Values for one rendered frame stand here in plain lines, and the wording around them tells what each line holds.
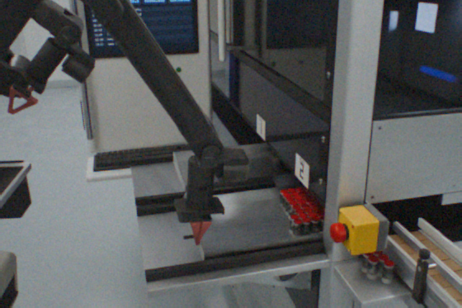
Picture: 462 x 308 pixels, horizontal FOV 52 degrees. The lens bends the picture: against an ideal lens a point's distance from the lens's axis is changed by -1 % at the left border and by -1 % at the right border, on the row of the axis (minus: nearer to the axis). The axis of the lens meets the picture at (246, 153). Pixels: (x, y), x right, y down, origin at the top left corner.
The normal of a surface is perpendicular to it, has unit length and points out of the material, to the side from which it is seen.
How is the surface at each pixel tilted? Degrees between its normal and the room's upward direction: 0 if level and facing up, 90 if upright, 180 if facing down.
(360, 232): 90
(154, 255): 0
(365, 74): 90
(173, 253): 0
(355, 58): 90
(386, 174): 90
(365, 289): 0
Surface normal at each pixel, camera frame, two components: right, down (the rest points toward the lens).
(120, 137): 0.26, 0.36
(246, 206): 0.00, -0.93
